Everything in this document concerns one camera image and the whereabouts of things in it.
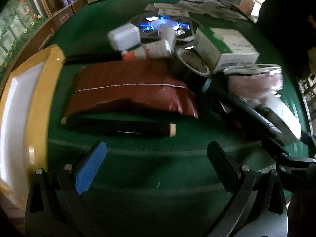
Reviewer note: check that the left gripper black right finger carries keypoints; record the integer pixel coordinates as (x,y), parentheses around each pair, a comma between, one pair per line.
(225,166)

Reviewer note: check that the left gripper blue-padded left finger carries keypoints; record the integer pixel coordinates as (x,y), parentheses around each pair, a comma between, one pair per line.
(88,169)

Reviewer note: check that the black tube with white cap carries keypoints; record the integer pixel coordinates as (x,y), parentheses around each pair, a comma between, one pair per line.
(109,127)

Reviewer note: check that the white and black medicine box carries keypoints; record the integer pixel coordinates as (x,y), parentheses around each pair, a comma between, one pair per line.
(265,116)

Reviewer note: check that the pink cotton pad pack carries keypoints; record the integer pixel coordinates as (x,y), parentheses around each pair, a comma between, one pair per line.
(255,81)

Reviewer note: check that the roll of adhesive tape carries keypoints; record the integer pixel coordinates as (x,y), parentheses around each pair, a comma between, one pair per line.
(192,61)

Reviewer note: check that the dark red foil pouch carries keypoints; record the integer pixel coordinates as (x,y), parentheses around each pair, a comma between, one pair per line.
(146,83)

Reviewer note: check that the green and white medicine box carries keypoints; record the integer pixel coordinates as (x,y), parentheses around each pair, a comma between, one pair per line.
(221,48)

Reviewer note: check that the white bottle with orange cap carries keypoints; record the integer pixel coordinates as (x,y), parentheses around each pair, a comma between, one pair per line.
(154,50)

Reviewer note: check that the white square plastic case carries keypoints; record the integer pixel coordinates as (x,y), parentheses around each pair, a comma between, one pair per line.
(124,37)

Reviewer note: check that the yellow cardboard storage box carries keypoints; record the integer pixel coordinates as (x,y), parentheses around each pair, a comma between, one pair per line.
(25,109)

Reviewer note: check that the small white dropper bottle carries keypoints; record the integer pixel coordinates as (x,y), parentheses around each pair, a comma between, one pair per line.
(169,34)

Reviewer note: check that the person in dark clothing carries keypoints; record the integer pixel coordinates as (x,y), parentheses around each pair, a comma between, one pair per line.
(290,27)

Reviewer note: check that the scattered playing cards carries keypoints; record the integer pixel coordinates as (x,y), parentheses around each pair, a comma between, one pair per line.
(214,8)

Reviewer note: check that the wooden cabinet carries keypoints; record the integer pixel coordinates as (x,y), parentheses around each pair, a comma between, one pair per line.
(36,36)

